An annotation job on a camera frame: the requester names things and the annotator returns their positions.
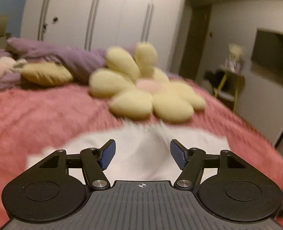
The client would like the white knitted garment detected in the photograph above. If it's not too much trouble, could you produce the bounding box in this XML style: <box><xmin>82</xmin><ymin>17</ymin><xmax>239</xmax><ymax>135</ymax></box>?
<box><xmin>26</xmin><ymin>121</ymin><xmax>231</xmax><ymax>185</ymax></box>

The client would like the yellow flower-shaped pillow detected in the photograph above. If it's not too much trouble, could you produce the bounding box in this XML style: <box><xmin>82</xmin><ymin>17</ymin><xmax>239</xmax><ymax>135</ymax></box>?
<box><xmin>89</xmin><ymin>42</ymin><xmax>206</xmax><ymax>124</ymax></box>

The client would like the yellow-legged side table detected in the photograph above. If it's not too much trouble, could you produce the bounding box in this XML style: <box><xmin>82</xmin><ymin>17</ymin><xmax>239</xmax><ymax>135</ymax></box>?
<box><xmin>213</xmin><ymin>69</ymin><xmax>245</xmax><ymax>112</ymax></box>

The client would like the pink ribbed bedspread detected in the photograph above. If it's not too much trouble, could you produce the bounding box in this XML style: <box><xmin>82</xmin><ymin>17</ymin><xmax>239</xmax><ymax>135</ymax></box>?
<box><xmin>0</xmin><ymin>84</ymin><xmax>283</xmax><ymax>227</ymax></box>

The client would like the black wall television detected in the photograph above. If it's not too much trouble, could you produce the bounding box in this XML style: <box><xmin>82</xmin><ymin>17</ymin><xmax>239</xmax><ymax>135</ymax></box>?
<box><xmin>251</xmin><ymin>29</ymin><xmax>283</xmax><ymax>84</ymax></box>

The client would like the purple blanket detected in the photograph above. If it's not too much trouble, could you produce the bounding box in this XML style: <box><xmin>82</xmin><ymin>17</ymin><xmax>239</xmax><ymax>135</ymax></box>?
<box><xmin>0</xmin><ymin>37</ymin><xmax>180</xmax><ymax>94</ymax></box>

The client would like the black bag under table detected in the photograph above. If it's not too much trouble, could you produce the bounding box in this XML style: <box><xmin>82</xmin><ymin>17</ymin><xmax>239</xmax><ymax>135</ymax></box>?
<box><xmin>203</xmin><ymin>69</ymin><xmax>226</xmax><ymax>94</ymax></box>

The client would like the white wardrobe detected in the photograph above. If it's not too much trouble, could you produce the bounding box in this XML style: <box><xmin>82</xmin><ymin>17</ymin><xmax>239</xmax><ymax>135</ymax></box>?
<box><xmin>20</xmin><ymin>0</ymin><xmax>185</xmax><ymax>70</ymax></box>

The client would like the dark wooden door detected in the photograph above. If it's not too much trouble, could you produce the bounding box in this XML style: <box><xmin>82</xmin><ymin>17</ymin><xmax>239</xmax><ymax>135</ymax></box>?
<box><xmin>179</xmin><ymin>5</ymin><xmax>212</xmax><ymax>80</ymax></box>

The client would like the small yellow pillow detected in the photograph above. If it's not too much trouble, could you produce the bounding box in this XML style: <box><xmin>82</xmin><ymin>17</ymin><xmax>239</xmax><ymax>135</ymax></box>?
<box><xmin>14</xmin><ymin>62</ymin><xmax>74</xmax><ymax>87</ymax></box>

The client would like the wrapped flower bouquet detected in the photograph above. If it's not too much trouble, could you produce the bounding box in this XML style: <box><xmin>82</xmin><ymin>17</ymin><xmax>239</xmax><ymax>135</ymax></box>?
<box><xmin>222</xmin><ymin>43</ymin><xmax>245</xmax><ymax>74</ymax></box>

